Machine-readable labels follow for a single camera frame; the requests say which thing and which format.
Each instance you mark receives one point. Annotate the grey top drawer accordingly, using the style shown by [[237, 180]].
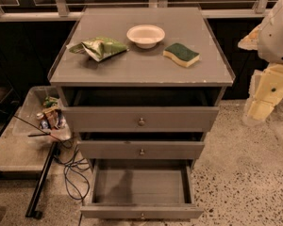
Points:
[[139, 110]]

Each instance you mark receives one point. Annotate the grey bottom drawer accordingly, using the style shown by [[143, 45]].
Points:
[[141, 189]]

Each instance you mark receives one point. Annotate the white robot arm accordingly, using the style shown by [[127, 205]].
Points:
[[267, 37]]

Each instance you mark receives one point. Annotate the grey drawer cabinet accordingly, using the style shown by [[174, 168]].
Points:
[[144, 68]]

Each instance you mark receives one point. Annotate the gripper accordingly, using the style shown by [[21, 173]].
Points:
[[275, 38]]

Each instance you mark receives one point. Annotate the grey middle drawer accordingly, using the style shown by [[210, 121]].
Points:
[[150, 145]]

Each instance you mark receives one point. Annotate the green yellow sponge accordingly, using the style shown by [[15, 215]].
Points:
[[181, 55]]

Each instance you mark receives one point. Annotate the snack packages in bin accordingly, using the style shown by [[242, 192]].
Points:
[[51, 116]]

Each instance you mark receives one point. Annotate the white bowl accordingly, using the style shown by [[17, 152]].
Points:
[[145, 36]]

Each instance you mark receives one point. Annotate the grey drawer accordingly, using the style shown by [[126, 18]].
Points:
[[141, 189], [150, 145], [139, 110]]

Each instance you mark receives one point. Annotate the green chip bag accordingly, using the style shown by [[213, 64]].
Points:
[[98, 48]]

